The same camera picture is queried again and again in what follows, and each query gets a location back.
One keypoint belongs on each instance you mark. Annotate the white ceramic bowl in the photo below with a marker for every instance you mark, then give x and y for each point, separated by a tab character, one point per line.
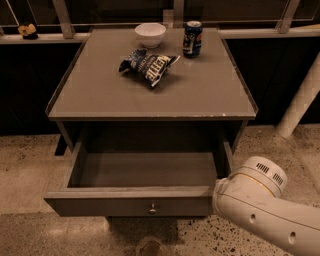
150	35

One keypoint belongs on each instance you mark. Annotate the blue kettle chips bag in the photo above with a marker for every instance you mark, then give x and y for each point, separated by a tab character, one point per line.
150	67

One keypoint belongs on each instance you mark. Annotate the grey drawer cabinet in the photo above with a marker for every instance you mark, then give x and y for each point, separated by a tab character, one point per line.
197	102

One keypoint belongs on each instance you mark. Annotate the small yellow black object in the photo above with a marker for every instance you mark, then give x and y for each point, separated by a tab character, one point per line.
28	31

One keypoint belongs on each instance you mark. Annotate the white diagonal pipe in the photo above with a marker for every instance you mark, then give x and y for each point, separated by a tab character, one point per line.
307	92

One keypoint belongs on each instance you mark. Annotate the metal window railing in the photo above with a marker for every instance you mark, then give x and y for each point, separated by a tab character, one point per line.
66	21

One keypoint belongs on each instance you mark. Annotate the grey top drawer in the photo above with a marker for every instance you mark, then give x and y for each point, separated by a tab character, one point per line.
113	184

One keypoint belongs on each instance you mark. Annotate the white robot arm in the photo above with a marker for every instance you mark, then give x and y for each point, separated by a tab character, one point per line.
250	197

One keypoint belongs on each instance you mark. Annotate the blue pepsi soda can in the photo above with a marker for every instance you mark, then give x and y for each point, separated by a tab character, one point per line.
192	41

